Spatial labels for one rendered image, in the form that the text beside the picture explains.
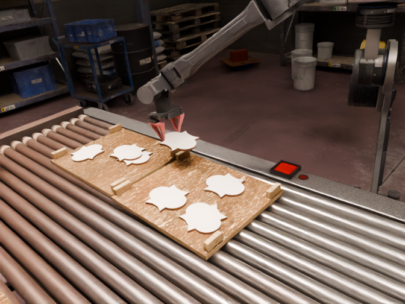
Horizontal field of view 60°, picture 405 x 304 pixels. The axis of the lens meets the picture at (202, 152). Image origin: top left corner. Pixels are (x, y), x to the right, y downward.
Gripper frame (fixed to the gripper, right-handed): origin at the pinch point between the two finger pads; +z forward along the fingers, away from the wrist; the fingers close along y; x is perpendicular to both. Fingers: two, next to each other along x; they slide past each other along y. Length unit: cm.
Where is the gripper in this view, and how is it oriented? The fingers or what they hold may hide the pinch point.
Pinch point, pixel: (170, 135)
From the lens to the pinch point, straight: 122.6
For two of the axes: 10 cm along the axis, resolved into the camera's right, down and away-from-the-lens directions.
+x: -6.9, -1.6, 7.1
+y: 7.0, -3.9, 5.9
